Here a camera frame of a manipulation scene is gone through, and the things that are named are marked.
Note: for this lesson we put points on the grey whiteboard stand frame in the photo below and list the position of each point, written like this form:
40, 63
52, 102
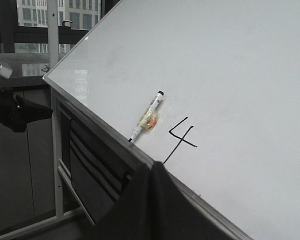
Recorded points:
61, 177

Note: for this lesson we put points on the white whiteboard marker with magnet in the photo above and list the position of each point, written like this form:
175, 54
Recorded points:
149, 118

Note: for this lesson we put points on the window with buildings outside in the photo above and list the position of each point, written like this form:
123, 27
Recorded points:
11, 33

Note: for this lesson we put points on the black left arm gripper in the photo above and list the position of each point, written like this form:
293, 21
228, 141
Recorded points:
17, 113

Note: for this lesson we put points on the large white whiteboard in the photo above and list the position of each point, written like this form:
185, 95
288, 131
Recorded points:
229, 122

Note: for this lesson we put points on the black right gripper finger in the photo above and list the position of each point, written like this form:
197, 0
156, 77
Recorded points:
139, 204

